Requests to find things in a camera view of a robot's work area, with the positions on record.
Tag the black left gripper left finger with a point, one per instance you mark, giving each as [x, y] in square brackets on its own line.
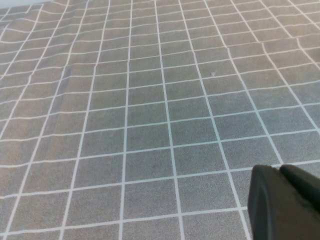
[275, 212]

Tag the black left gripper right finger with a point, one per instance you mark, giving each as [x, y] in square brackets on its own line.
[303, 185]

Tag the grey white-checked tablecloth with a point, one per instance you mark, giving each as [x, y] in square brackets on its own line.
[150, 125]

